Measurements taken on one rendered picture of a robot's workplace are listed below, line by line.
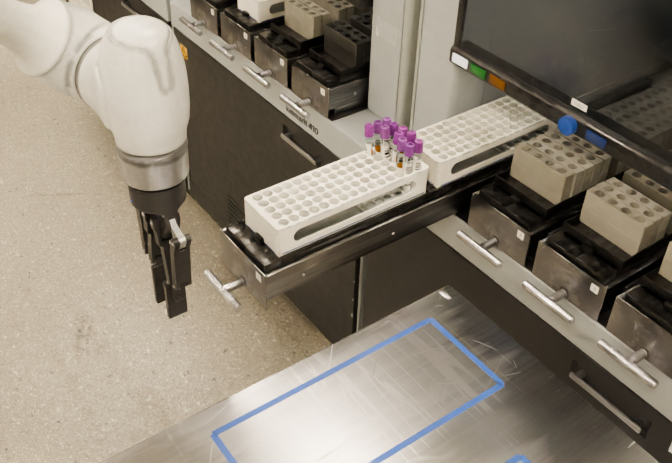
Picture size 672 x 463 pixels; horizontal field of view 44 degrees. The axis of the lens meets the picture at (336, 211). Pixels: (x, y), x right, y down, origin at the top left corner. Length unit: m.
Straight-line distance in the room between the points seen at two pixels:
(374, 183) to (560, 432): 0.49
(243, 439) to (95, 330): 1.36
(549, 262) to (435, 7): 0.49
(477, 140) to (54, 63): 0.72
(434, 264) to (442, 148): 0.26
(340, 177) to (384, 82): 0.40
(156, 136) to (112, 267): 1.52
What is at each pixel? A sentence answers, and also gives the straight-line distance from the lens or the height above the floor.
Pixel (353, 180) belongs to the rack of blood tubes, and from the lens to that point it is 1.32.
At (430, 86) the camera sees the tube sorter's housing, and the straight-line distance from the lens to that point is 1.57.
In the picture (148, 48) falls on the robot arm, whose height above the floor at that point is 1.20.
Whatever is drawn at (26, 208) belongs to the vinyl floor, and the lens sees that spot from 2.82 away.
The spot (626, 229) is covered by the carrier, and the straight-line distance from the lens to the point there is 1.33.
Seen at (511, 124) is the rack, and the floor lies 0.86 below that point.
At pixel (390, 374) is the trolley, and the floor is 0.82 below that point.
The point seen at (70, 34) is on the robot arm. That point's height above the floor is 1.17.
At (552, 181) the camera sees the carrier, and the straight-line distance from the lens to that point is 1.39.
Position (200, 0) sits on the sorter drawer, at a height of 0.80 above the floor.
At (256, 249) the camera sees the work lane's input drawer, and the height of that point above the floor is 0.82.
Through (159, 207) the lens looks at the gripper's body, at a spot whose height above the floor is 0.97.
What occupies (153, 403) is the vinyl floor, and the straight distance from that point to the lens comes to 2.14.
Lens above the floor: 1.63
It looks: 38 degrees down
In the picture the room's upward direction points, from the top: 2 degrees clockwise
